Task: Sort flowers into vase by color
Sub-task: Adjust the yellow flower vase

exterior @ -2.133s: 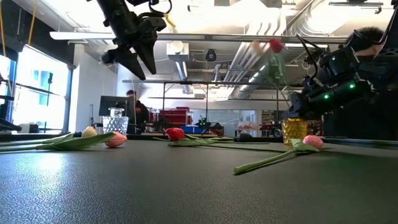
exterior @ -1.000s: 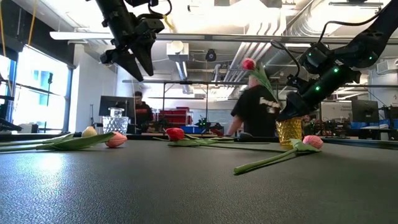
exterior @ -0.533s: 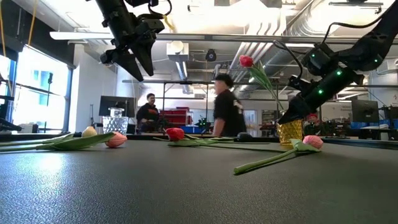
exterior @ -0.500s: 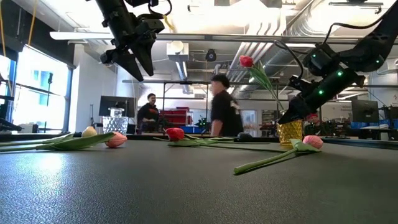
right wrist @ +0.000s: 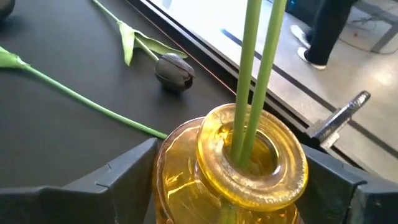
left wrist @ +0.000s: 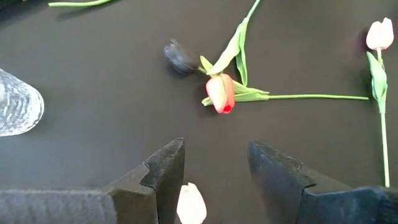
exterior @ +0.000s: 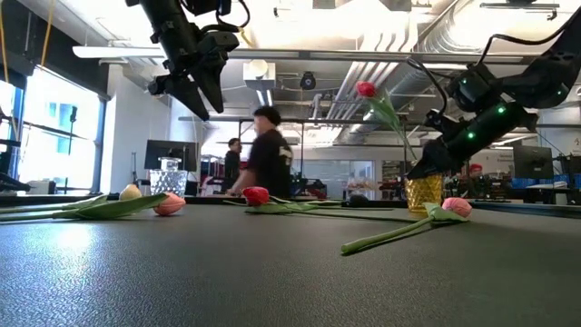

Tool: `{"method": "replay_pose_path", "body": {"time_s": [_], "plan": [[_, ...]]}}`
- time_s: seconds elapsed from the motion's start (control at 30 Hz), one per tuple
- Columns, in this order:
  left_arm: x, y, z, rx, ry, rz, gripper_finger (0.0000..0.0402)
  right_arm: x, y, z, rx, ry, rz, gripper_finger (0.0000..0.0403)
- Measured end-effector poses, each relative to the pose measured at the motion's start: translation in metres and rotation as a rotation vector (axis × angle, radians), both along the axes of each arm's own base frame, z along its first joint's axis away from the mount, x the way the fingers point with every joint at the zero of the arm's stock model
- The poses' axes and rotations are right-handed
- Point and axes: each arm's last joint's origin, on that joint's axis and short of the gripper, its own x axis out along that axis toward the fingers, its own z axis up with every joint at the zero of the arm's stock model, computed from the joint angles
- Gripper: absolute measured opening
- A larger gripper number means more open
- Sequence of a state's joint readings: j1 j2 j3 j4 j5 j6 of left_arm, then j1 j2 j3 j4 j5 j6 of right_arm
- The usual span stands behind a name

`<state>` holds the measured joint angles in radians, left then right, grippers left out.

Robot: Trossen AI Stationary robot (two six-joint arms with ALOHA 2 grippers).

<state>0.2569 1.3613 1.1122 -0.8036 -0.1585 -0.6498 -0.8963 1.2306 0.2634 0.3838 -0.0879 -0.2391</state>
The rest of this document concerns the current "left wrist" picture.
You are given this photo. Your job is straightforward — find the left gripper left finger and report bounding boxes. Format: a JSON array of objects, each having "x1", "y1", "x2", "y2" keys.
[{"x1": 0, "y1": 138, "x2": 187, "y2": 224}]

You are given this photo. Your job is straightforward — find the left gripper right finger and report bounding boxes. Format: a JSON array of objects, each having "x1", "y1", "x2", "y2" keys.
[{"x1": 248, "y1": 140, "x2": 398, "y2": 224}]

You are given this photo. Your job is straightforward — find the cream white tulip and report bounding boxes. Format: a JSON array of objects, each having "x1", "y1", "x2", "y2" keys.
[{"x1": 176, "y1": 182, "x2": 208, "y2": 224}]

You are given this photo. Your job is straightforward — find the salmon pink tulip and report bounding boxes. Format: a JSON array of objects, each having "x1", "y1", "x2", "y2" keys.
[{"x1": 201, "y1": 73, "x2": 370, "y2": 114}]

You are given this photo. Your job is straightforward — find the clear glass vase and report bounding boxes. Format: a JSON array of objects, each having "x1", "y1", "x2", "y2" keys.
[{"x1": 0, "y1": 68, "x2": 45, "y2": 138}]

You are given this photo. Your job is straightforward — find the black table mat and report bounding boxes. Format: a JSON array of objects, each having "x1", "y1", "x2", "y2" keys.
[{"x1": 0, "y1": 0, "x2": 398, "y2": 224}]

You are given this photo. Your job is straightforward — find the black tulip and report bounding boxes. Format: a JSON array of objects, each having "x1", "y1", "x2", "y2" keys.
[
  {"x1": 48, "y1": 0, "x2": 113, "y2": 7},
  {"x1": 164, "y1": 0, "x2": 262, "y2": 87}
]

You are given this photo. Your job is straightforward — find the pale pink tulip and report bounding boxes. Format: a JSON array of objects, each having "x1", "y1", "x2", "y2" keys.
[{"x1": 366, "y1": 17, "x2": 395, "y2": 188}]

